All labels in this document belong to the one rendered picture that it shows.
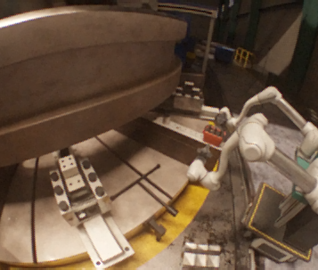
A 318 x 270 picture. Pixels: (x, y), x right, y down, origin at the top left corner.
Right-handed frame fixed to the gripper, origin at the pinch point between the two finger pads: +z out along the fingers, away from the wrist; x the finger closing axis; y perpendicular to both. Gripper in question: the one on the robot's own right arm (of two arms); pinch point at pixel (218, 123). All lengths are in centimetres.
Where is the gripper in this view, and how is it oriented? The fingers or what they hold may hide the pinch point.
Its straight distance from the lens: 170.5
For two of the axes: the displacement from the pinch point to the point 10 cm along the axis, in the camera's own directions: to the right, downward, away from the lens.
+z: -5.1, 4.8, -7.1
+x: 8.5, 3.7, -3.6
